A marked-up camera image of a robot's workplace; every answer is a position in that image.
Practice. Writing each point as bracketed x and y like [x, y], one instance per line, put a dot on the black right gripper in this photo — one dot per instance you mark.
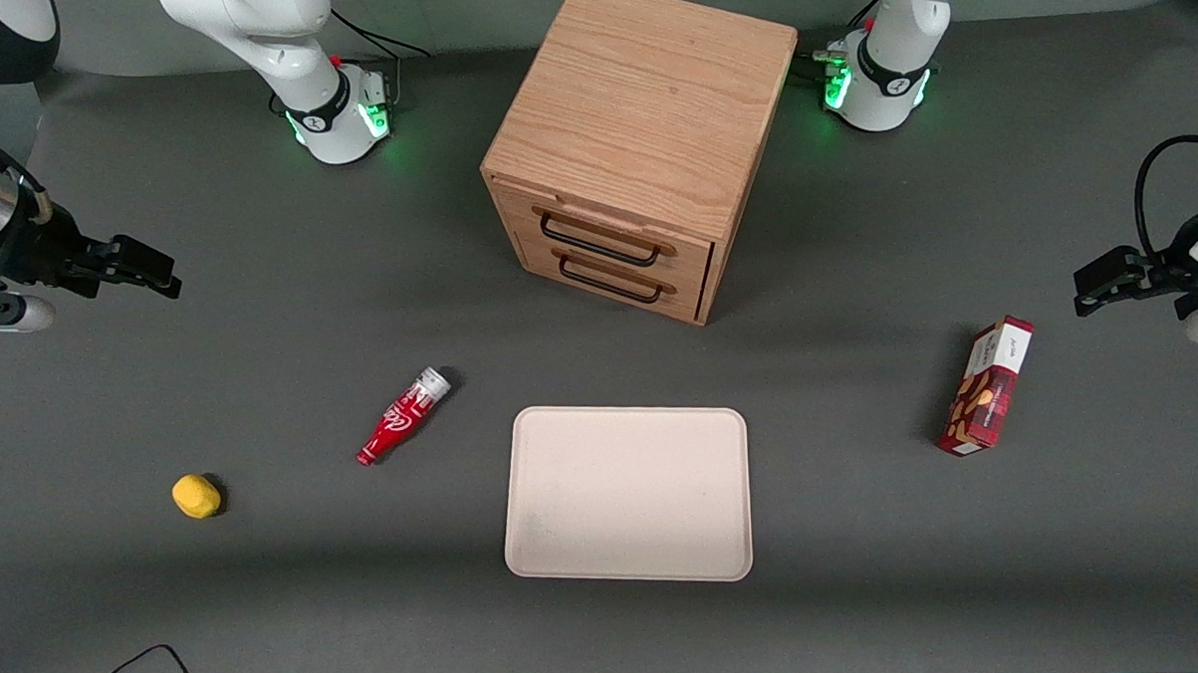
[40, 252]

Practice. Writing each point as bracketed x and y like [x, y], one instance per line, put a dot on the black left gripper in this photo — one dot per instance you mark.
[1180, 252]

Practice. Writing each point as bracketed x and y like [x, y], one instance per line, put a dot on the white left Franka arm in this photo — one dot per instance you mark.
[889, 67]

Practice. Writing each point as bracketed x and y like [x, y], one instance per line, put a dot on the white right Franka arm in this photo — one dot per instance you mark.
[250, 30]

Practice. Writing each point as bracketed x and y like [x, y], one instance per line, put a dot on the wooden drawer cabinet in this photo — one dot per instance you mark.
[640, 96]

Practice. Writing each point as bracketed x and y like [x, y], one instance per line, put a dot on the red cookie box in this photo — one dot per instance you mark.
[987, 388]

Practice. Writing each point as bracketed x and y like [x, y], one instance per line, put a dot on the yellow lemon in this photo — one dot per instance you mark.
[196, 496]

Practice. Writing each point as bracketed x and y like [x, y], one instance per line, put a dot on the red cola bottle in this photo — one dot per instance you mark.
[403, 418]

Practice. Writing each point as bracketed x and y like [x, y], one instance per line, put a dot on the beige plastic tray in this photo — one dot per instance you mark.
[626, 495]

